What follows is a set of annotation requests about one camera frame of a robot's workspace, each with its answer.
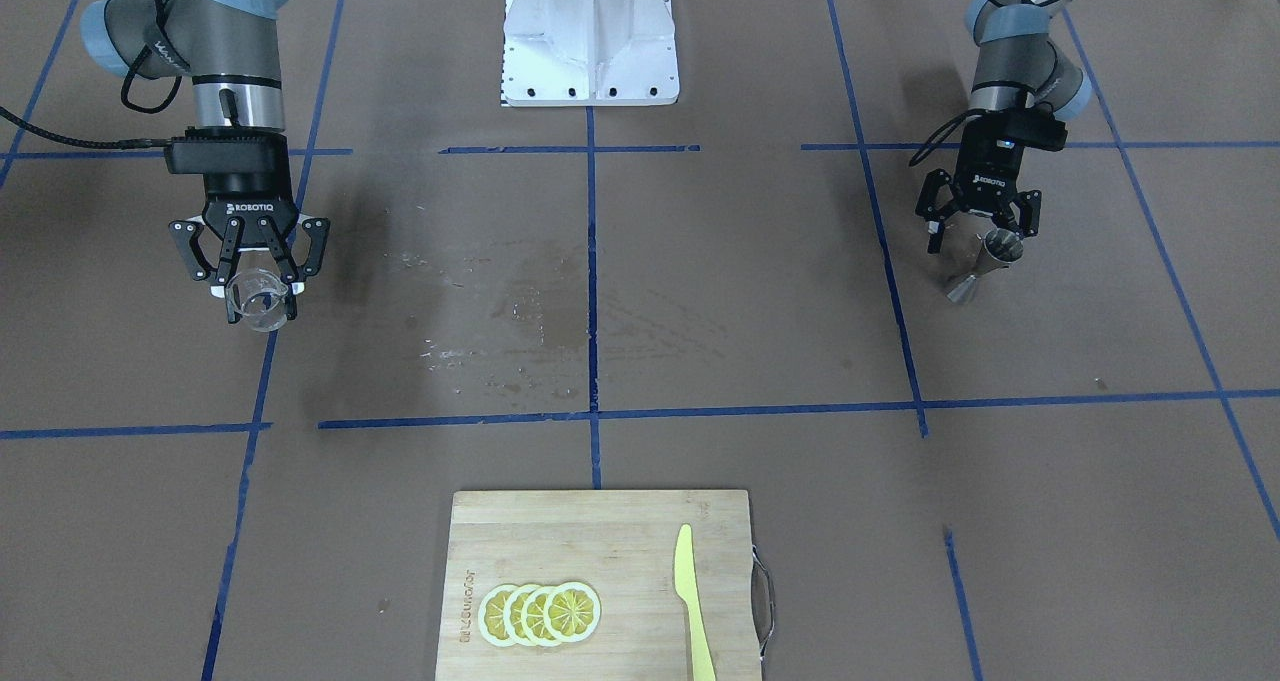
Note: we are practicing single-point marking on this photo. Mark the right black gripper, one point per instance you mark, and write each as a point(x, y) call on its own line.
point(248, 198)

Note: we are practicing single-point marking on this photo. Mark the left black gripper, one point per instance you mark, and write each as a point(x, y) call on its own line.
point(986, 174)

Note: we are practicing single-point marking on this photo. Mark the clear glass cup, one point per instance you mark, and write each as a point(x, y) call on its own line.
point(259, 297)

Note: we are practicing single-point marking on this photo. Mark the steel double jigger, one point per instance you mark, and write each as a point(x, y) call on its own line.
point(999, 248)

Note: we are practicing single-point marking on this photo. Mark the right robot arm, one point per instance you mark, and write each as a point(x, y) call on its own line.
point(227, 49)

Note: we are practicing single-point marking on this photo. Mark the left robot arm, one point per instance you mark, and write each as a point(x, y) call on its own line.
point(1024, 91)

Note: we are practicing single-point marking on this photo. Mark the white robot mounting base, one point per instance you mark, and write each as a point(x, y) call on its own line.
point(580, 53)

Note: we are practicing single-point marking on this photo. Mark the wooden cutting board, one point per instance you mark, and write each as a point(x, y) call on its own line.
point(621, 543)

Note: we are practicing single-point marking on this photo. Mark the yellow plastic knife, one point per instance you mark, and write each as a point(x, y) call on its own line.
point(686, 587)

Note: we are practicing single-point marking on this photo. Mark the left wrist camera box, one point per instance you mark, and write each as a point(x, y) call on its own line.
point(1029, 127)

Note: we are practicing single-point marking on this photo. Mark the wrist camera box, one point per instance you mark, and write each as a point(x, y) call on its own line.
point(1029, 127)
point(213, 151)

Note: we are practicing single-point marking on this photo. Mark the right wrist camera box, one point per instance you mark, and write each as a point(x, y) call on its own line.
point(213, 151)

